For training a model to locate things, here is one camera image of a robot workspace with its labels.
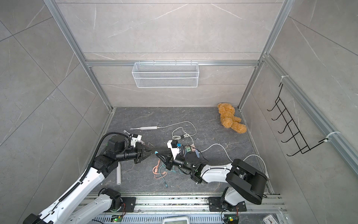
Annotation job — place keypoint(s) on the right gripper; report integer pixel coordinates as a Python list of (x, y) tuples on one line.
[(169, 162)]

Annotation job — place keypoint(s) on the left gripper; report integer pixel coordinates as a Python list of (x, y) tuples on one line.
[(146, 148)]

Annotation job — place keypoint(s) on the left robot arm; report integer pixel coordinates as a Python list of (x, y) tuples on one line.
[(63, 210)]

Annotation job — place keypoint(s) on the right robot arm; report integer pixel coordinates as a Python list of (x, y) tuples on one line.
[(246, 183)]

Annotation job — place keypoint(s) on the brown teddy bear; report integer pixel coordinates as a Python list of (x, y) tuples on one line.
[(228, 118)]

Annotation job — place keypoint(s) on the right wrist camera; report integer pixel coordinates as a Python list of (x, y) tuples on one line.
[(175, 148)]

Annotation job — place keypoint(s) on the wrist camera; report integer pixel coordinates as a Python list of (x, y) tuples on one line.
[(135, 138), (175, 148)]

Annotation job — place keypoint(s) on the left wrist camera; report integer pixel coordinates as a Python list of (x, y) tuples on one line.
[(135, 138)]

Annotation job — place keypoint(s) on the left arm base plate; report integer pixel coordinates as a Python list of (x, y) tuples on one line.
[(121, 204)]

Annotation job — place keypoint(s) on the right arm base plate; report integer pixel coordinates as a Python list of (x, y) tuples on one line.
[(218, 204)]

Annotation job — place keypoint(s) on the white wire mesh basket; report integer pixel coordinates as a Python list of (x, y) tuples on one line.
[(166, 74)]

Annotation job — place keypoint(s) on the black wall hook rack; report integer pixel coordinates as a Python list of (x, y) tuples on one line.
[(291, 127)]

